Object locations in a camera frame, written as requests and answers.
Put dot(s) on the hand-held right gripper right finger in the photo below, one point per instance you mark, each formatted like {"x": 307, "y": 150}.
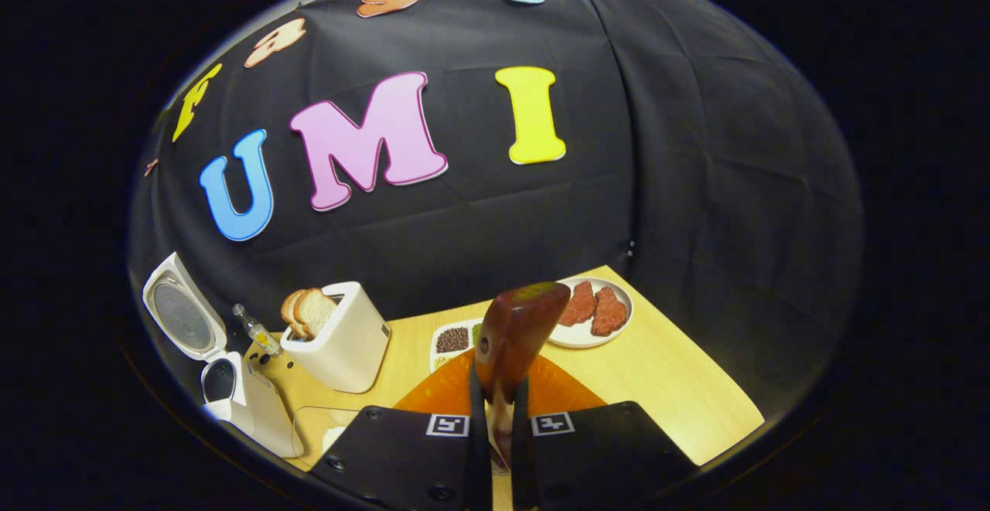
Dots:
{"x": 603, "y": 457}

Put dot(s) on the white rice cooker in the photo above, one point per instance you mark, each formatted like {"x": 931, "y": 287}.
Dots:
{"x": 263, "y": 410}

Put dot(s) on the small clear glass bottle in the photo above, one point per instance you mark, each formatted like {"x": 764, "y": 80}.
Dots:
{"x": 259, "y": 332}

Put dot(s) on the round white plate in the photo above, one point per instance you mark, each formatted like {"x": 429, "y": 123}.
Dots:
{"x": 576, "y": 335}

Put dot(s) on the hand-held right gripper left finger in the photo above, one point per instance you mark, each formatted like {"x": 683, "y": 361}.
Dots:
{"x": 402, "y": 465}

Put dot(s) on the red meat piece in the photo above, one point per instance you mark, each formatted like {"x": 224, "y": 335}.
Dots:
{"x": 578, "y": 304}
{"x": 609, "y": 311}

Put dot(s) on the clear glass tray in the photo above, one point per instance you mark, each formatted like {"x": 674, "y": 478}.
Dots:
{"x": 309, "y": 426}

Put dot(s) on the white toaster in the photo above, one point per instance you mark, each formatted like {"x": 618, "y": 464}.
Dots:
{"x": 348, "y": 349}

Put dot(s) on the white divided bean dish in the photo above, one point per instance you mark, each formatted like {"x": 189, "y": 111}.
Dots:
{"x": 452, "y": 338}

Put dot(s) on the bread slice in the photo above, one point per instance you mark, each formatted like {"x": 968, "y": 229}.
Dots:
{"x": 289, "y": 306}
{"x": 315, "y": 311}

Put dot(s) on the brown wooden spoon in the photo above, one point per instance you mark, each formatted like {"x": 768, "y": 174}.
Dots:
{"x": 518, "y": 333}

